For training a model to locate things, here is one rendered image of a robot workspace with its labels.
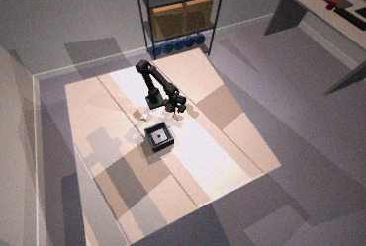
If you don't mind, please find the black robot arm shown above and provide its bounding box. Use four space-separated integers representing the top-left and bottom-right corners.
136 60 187 113

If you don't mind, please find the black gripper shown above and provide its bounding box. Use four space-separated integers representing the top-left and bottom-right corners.
162 99 186 114

